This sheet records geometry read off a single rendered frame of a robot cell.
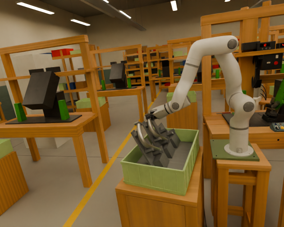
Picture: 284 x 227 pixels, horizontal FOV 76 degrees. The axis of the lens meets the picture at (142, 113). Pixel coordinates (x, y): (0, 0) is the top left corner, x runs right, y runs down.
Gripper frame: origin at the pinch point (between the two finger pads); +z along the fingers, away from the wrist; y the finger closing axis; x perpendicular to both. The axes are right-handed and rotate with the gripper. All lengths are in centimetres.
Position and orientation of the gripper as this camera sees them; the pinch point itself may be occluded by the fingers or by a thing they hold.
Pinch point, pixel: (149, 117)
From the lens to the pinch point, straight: 134.9
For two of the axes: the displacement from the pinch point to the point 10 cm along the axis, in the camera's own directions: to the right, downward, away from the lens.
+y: -5.8, -4.0, -7.1
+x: 1.2, 8.2, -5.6
